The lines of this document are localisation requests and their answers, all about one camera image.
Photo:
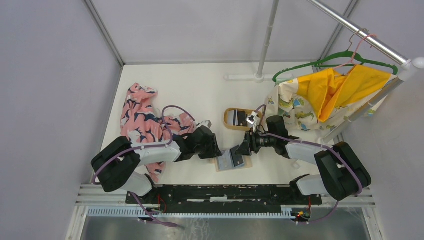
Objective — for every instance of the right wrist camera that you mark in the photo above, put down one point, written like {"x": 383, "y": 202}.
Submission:
{"x": 252, "y": 119}

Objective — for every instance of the black VIP credit card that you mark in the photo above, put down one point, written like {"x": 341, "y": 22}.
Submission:
{"x": 236, "y": 160}

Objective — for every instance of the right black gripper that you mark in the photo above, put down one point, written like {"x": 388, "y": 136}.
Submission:
{"x": 243, "y": 149}

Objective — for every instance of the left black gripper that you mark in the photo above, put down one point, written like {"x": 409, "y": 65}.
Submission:
{"x": 214, "y": 150}

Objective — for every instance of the pink patterned garment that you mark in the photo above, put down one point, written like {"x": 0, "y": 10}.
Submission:
{"x": 140, "y": 121}

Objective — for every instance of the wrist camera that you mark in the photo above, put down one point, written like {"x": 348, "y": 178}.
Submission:
{"x": 252, "y": 119}
{"x": 206, "y": 124}

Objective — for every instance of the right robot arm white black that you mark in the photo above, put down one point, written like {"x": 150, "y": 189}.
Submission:
{"x": 341, "y": 173}

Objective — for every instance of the white rack pole with base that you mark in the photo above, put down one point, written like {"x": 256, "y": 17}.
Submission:
{"x": 259, "y": 76}

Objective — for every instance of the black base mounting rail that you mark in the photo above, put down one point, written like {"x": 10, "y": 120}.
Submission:
{"x": 227, "y": 199}

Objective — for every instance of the pink clothes hanger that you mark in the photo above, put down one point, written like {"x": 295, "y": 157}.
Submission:
{"x": 351, "y": 60}

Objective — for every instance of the yellow dinosaur print garment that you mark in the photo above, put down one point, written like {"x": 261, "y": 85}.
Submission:
{"x": 325, "y": 99}

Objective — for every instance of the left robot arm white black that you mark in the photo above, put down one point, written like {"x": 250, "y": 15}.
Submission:
{"x": 115, "y": 166}

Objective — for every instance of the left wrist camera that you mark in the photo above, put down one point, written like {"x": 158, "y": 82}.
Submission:
{"x": 206, "y": 124}

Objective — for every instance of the oval wooden card tray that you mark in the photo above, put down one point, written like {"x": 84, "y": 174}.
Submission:
{"x": 233, "y": 127}

